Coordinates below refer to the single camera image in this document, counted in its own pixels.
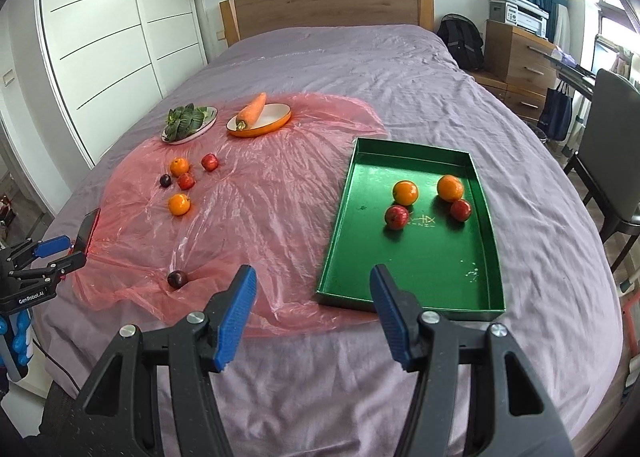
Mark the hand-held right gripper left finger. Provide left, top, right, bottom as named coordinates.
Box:
left=70, top=264, right=258, bottom=457

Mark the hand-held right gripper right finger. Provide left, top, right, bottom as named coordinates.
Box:
left=369, top=264, right=576, bottom=457

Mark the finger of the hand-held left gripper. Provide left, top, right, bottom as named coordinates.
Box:
left=0, top=235, right=71, bottom=273
left=10, top=250, right=87, bottom=283

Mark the green tray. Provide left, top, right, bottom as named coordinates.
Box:
left=315, top=137, right=506, bottom=324

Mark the phone in red case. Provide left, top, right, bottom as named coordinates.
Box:
left=74, top=207, right=102, bottom=258

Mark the dark cloth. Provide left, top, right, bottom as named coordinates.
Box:
left=0, top=377, right=91, bottom=457

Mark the pink plastic sheet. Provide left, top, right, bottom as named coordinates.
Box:
left=70, top=91, right=388, bottom=338

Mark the green bok choy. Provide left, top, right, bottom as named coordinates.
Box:
left=165, top=104, right=210, bottom=142

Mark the white plate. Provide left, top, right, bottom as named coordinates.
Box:
left=160, top=106, right=219, bottom=144

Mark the carrot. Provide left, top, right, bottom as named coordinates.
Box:
left=236, top=92, right=268, bottom=131

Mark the orange oval dish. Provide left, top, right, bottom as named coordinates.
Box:
left=226, top=103, right=293, bottom=139

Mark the white wardrobe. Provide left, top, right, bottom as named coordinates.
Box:
left=37, top=0, right=208, bottom=165

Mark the bed with purple sheet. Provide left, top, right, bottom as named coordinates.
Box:
left=10, top=23, right=626, bottom=457

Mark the dark blue bag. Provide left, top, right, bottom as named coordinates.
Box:
left=537, top=82, right=573, bottom=141

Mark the black backpack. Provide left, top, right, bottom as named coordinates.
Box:
left=436, top=13, right=485, bottom=72

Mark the wooden drawer cabinet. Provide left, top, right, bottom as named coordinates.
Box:
left=472, top=18, right=563, bottom=124

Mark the grey chair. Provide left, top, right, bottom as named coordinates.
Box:
left=564, top=68, right=640, bottom=273

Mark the glass desk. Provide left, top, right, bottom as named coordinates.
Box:
left=550, top=48, right=601, bottom=93

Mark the wooden headboard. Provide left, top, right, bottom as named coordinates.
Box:
left=219, top=0, right=436, bottom=49

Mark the white printer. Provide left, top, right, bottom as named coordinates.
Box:
left=487, top=0, right=550, bottom=38

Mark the side window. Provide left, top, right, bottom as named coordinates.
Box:
left=595, top=0, right=640, bottom=78

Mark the thin dark cable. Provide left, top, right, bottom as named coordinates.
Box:
left=30, top=337, right=82, bottom=388

